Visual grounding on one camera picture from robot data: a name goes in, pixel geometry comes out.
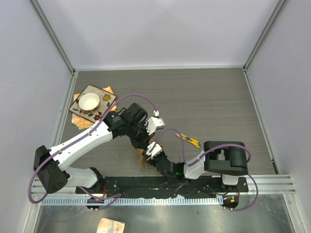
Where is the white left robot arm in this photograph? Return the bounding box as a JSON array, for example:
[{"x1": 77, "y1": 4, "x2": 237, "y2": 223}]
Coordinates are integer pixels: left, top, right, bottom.
[{"x1": 34, "y1": 103, "x2": 164, "y2": 194}]

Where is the white slotted cable duct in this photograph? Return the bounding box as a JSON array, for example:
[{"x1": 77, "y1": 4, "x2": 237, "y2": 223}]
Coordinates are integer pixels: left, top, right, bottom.
[{"x1": 41, "y1": 195, "x2": 223, "y2": 207}]

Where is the aluminium frame rail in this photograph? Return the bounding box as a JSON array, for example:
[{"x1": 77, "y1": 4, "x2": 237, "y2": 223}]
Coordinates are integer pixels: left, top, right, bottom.
[{"x1": 31, "y1": 174, "x2": 296, "y2": 197}]

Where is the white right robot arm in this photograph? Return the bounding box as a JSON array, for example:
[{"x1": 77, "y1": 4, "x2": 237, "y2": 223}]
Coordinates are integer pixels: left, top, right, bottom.
[{"x1": 143, "y1": 141, "x2": 251, "y2": 192}]

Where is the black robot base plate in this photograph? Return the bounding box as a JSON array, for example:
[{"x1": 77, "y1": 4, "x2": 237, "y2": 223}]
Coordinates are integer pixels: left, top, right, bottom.
[{"x1": 86, "y1": 176, "x2": 249, "y2": 199}]

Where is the floral square plate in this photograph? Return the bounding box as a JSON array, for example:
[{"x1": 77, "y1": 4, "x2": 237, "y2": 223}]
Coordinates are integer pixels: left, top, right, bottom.
[{"x1": 69, "y1": 85, "x2": 116, "y2": 129}]

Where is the white floral bowl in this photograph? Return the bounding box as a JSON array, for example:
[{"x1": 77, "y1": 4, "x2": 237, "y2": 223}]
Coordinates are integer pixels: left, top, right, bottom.
[{"x1": 78, "y1": 93, "x2": 100, "y2": 114}]

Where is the orange checkered cloth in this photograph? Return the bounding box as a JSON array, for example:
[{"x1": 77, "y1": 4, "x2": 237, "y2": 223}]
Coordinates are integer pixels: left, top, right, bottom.
[{"x1": 69, "y1": 85, "x2": 116, "y2": 130}]

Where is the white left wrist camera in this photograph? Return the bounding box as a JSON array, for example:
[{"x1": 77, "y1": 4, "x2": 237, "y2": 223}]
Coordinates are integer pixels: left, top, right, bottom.
[{"x1": 146, "y1": 110, "x2": 165, "y2": 135}]

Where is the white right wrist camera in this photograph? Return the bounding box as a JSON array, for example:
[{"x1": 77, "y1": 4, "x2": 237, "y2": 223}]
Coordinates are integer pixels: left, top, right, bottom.
[{"x1": 145, "y1": 142, "x2": 163, "y2": 161}]

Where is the pink paper packet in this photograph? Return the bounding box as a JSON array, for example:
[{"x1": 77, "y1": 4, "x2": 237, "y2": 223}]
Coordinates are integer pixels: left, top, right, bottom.
[{"x1": 96, "y1": 218, "x2": 125, "y2": 233}]

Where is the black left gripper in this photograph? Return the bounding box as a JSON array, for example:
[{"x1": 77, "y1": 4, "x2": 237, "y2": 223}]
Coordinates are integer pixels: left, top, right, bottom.
[{"x1": 127, "y1": 121, "x2": 155, "y2": 150}]

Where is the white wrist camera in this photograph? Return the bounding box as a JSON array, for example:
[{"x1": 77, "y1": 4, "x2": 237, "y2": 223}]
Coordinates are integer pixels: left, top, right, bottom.
[
  {"x1": 145, "y1": 142, "x2": 163, "y2": 161},
  {"x1": 146, "y1": 110, "x2": 165, "y2": 135}
]

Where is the brown cardboard express box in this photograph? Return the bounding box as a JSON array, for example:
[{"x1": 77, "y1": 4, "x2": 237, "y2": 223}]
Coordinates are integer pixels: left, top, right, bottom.
[{"x1": 136, "y1": 148, "x2": 147, "y2": 171}]

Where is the yellow utility knife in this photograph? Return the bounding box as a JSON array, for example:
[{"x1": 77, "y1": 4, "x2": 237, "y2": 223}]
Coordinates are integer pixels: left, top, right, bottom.
[{"x1": 174, "y1": 133, "x2": 201, "y2": 148}]

